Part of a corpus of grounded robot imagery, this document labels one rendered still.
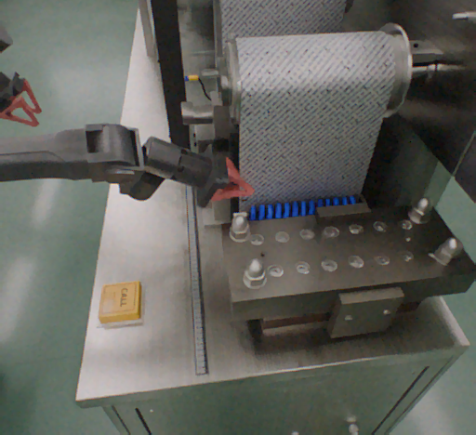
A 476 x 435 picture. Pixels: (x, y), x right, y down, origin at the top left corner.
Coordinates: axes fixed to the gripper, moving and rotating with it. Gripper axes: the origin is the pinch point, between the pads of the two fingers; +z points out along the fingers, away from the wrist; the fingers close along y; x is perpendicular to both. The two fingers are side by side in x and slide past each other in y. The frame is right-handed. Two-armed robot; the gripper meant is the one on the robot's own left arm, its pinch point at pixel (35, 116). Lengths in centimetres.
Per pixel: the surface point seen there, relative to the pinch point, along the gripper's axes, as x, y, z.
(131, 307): -9, -50, 19
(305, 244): -41, -52, 25
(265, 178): -41, -41, 18
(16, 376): 88, -9, 70
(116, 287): -7.0, -45.0, 18.0
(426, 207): -62, -52, 33
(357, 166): -56, -43, 25
